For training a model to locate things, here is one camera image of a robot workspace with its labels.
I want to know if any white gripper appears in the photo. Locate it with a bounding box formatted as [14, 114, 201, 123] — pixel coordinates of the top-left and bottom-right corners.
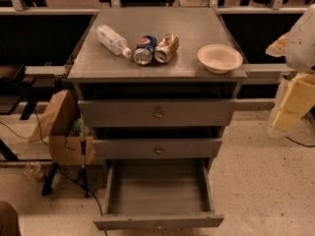
[266, 32, 315, 133]

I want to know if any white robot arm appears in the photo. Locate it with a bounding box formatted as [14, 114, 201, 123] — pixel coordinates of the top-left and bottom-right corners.
[266, 5, 315, 137]

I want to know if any middle grey drawer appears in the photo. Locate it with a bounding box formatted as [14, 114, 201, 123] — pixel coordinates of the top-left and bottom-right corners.
[93, 139, 221, 159]

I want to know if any grey drawer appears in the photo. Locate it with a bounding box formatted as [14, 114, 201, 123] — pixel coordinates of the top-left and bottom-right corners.
[93, 139, 221, 159]
[79, 99, 237, 128]

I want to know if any grey metal drawer cabinet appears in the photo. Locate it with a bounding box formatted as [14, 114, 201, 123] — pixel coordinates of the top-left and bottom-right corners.
[66, 6, 249, 166]

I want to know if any blue pepsi can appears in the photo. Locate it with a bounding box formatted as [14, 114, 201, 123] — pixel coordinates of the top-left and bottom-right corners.
[133, 35, 157, 66]

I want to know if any open bottom drawer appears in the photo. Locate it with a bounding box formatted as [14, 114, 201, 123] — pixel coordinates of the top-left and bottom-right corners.
[94, 158, 223, 231]

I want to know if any top grey drawer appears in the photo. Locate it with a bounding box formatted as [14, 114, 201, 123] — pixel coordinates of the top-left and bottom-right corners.
[79, 99, 237, 128]

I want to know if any white paper bowl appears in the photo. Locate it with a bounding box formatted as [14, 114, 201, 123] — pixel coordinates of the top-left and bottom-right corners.
[197, 44, 243, 74]

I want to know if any clear plastic water bottle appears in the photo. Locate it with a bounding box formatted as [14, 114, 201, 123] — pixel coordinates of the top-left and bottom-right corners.
[96, 25, 132, 58]

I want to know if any brown cardboard box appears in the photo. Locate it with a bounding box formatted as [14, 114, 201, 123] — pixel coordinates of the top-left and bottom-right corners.
[29, 89, 82, 165]

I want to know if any clear glass jar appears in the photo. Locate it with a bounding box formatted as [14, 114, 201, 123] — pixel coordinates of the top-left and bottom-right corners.
[24, 161, 45, 182]

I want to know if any black stand at left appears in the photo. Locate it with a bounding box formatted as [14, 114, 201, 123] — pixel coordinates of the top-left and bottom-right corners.
[0, 64, 38, 120]

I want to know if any brown object bottom left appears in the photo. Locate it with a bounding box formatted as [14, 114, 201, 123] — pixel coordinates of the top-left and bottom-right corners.
[0, 201, 22, 236]

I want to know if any black cable at right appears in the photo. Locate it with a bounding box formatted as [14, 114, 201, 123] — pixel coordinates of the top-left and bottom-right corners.
[284, 135, 315, 148]

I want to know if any black floor cable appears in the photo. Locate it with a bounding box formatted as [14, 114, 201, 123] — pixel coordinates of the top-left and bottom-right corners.
[32, 108, 108, 236]

